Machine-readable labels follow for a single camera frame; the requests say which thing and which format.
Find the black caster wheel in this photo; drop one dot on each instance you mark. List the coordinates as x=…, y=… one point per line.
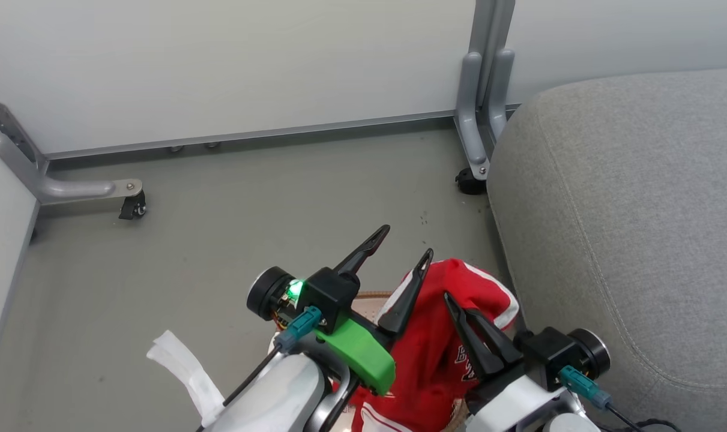
x=134, y=207
x=470, y=182

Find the red white garment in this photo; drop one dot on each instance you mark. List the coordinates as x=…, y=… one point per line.
x=435, y=354

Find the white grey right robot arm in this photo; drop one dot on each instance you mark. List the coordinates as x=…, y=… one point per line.
x=573, y=423

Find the grey fabric sofa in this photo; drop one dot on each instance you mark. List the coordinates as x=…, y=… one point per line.
x=627, y=228

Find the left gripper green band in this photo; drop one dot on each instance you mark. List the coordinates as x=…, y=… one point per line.
x=333, y=297

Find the woven laundry basket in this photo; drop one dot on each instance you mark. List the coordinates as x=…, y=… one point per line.
x=370, y=303

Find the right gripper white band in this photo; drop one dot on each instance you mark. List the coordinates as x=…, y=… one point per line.
x=549, y=354

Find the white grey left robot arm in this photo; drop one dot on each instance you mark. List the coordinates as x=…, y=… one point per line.
x=279, y=396

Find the grey partition leg long foot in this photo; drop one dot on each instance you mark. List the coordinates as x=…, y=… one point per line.
x=69, y=189

